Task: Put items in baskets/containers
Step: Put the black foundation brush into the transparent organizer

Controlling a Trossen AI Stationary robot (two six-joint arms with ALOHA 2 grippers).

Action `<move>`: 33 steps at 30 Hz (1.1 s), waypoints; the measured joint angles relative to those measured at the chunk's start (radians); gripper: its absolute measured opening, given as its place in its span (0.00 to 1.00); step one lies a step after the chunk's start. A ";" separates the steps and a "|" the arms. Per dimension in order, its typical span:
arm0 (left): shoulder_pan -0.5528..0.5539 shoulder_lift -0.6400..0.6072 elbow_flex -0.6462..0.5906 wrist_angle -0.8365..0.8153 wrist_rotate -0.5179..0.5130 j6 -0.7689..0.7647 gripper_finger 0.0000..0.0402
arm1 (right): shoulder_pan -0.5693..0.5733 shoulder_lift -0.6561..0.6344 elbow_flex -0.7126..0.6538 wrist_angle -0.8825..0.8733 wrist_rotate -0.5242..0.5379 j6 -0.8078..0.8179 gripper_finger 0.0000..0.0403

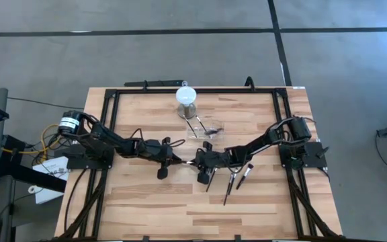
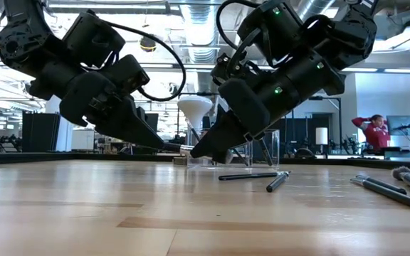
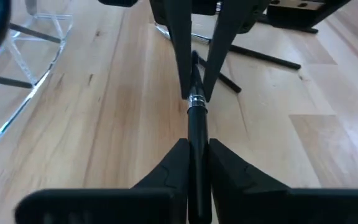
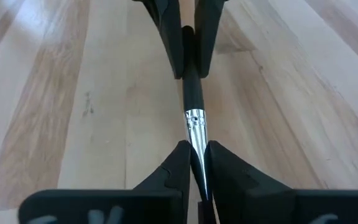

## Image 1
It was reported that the yellow cable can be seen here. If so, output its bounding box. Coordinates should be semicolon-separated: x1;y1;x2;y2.
1;123;62;162

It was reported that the white dome table lamp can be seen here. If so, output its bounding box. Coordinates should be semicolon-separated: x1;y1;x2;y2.
175;85;198;120

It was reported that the fluffy powder makeup brush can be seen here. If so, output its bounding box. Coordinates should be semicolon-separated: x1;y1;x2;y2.
235;163;255;191

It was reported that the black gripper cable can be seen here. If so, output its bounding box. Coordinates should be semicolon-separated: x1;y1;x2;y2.
129;127;187;148

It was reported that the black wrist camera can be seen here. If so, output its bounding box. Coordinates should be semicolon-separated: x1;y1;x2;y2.
144;139;163;154
206;150;228;166

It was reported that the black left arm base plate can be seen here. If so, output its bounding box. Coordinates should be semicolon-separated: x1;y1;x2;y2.
66;147;114;170

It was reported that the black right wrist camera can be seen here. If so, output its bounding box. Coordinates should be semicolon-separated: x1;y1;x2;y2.
206;150;228;166

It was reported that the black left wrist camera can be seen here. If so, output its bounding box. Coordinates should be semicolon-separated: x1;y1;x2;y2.
144;139;163;154

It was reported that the black table cable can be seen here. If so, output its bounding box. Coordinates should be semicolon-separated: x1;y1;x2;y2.
63;167;90;233

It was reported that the clear acrylic brush organizer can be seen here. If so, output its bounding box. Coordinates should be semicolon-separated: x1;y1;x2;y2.
185;116;226;140

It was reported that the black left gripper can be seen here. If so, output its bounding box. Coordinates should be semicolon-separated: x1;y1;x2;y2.
136;136;185;180

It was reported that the black aluminium table frame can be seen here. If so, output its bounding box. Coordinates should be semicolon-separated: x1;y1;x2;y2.
58;85;342;242

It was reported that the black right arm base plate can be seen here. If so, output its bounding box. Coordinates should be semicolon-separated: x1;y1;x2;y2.
278;140;329;169

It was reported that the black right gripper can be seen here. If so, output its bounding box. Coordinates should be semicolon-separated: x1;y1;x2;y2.
190;140;235;185

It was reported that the white paper sheet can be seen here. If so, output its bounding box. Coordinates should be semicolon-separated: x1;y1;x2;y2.
28;156;70;205

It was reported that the black flat bar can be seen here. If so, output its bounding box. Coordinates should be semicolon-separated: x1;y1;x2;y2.
123;79;185;88

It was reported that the black clamp handle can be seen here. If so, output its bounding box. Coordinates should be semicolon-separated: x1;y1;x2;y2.
244;76;257;91

